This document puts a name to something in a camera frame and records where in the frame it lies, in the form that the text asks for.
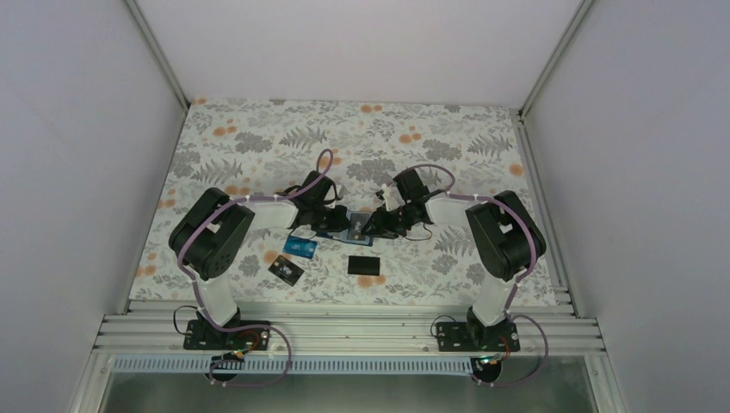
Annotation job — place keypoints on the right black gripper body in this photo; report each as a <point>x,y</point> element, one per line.
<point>395,224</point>

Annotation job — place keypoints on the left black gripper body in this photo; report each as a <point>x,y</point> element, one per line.
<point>324,223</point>

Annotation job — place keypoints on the blue card holder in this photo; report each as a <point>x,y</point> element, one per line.
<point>341,236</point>

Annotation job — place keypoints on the plain black card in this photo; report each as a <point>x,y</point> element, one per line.
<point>363,265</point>

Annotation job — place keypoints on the black card with white logo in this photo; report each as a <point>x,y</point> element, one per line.
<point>357,221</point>

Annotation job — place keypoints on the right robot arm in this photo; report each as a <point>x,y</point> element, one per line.
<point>505,236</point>

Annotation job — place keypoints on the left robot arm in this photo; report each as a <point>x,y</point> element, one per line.
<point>212,232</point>

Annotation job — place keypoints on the blue credit card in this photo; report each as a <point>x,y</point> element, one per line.
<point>301,247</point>

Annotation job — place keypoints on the black card with chip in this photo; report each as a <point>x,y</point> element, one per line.
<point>286,270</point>

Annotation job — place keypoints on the floral table mat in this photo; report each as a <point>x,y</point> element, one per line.
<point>261,147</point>

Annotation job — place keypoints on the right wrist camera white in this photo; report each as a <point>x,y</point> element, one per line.
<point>389,197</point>

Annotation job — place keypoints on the aluminium rail frame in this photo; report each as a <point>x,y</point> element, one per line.
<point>562,365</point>

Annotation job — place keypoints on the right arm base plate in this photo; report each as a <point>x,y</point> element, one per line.
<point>463,337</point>

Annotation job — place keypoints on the perforated cable duct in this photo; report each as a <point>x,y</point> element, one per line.
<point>263,364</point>

